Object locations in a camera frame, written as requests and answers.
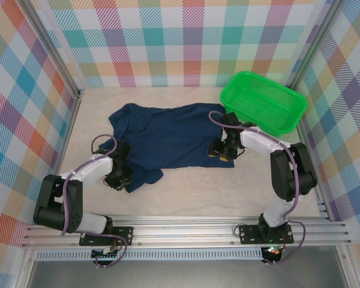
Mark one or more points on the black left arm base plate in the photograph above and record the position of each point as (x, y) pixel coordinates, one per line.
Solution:
(123, 234)

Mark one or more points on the aluminium mounting rail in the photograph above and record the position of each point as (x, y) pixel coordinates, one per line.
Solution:
(183, 234)

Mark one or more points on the aluminium frame post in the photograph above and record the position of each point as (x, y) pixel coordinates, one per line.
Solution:
(52, 51)
(315, 45)

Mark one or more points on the circuit board with green light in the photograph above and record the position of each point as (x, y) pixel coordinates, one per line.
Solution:
(272, 251)

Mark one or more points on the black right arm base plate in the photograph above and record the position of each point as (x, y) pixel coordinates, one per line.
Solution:
(249, 234)

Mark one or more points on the small black circuit board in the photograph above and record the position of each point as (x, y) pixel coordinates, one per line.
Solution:
(103, 255)

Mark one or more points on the dark blue t-shirt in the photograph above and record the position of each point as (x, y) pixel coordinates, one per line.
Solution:
(174, 135)

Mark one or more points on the green plastic basket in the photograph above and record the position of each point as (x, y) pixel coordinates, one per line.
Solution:
(264, 102)

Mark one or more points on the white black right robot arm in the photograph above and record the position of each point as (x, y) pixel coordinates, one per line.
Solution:
(288, 180)

